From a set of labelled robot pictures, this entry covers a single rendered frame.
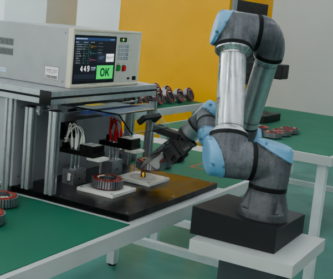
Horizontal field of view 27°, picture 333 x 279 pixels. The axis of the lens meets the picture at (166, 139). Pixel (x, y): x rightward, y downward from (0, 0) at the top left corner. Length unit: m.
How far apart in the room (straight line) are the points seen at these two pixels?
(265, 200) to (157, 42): 4.36
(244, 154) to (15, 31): 0.98
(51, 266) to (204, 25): 4.47
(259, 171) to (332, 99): 5.60
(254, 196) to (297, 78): 5.69
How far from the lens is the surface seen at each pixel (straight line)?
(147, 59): 6.36
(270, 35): 2.20
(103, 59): 2.53
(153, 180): 2.60
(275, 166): 2.04
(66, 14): 6.63
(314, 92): 7.66
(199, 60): 6.10
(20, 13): 6.59
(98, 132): 2.79
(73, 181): 2.48
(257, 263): 2.00
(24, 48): 2.51
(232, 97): 2.09
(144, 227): 2.19
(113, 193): 2.37
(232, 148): 2.02
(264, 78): 2.28
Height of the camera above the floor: 1.38
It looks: 10 degrees down
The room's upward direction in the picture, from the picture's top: 5 degrees clockwise
